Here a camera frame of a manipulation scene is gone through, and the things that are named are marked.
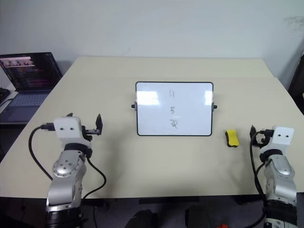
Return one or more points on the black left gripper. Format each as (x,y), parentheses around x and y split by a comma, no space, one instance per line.
(91,132)

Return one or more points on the black framed tabletop whiteboard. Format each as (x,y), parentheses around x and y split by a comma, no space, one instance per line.
(190,118)

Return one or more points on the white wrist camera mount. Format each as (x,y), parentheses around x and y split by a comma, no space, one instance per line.
(282,139)
(67,128)

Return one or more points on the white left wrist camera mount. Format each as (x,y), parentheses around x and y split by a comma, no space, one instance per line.
(67,128)

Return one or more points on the dark rounded shape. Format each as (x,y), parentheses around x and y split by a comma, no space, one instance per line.
(142,219)

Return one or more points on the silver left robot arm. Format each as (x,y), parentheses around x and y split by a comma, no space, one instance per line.
(67,171)

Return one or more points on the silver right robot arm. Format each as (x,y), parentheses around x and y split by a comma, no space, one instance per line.
(281,171)

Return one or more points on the open dark laptop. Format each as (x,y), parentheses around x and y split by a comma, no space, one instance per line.
(31,73)

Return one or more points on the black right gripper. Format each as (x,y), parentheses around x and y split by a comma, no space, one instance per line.
(262,139)

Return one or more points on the yellow whiteboard eraser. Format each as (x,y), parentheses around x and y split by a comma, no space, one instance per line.
(231,138)

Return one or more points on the small red object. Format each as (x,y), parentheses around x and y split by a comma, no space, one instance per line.
(223,225)

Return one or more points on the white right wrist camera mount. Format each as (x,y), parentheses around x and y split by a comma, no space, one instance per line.
(282,139)

